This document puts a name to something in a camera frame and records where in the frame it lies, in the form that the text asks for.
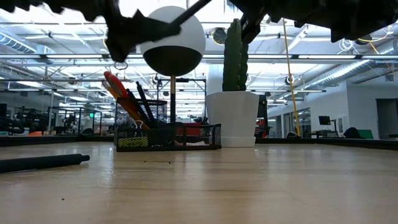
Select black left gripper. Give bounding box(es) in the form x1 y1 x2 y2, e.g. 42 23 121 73
62 0 183 63

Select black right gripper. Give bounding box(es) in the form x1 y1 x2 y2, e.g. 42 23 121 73
229 0 335 45

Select red handled scissors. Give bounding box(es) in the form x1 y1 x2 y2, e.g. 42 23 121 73
102 70 147 128

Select orange pencil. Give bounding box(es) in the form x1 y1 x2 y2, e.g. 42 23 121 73
101 79 150 130

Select yellow green eraser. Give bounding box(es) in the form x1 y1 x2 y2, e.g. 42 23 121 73
117 136 149 149

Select black mesh desk organizer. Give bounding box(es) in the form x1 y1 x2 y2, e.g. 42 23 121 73
113 98 222 152

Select green columnar cactus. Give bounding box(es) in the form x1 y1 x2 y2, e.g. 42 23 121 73
222 17 249 92

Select white globe table lamp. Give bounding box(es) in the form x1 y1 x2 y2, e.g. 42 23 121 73
138 5 206 124

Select white hexagonal plant pot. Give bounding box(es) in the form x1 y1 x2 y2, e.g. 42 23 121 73
205 90 261 148

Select black bag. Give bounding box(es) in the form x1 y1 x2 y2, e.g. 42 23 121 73
341 126 364 140

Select green box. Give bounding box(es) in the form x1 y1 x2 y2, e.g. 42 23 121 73
357 129 374 140

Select black ceiling cable reel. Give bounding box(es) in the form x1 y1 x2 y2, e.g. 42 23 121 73
213 27 228 45

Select yellow cable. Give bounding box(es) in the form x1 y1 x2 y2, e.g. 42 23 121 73
281 18 301 137

